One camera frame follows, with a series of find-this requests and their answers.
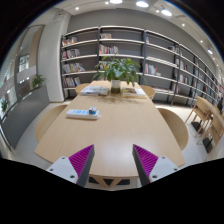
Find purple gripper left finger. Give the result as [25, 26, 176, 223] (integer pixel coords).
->
[47, 145, 95, 187]

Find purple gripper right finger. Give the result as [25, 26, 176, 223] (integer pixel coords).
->
[132, 144, 179, 186]

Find wooden chair right near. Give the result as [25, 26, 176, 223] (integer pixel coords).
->
[159, 108, 189, 151]

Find wooden chair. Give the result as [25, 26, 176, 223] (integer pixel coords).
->
[75, 83, 90, 95]
[159, 108, 189, 151]
[141, 85, 155, 99]
[35, 105, 66, 142]

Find white power strip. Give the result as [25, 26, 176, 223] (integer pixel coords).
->
[66, 109, 101, 120]

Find wooden chair left near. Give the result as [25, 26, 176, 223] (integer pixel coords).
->
[35, 105, 66, 142]

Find wooden table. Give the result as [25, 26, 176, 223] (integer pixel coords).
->
[35, 93, 185, 186]

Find wooden side chairs right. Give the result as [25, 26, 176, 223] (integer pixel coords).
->
[190, 97, 224, 153]

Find wooden chair far right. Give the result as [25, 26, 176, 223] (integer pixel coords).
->
[141, 85, 155, 99]

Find book stack right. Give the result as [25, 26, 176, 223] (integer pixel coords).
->
[121, 88, 146, 98]

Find white open book left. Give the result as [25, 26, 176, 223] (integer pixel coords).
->
[80, 86, 109, 95]

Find wooden chair far left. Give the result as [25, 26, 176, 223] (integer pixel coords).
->
[75, 83, 90, 95]

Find small potted plant left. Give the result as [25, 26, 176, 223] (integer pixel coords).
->
[32, 75, 45, 88]

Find large grey bookshelf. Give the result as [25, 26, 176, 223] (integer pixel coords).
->
[60, 25, 224, 106]

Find green potted plant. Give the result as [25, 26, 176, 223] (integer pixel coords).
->
[93, 56, 139, 94]

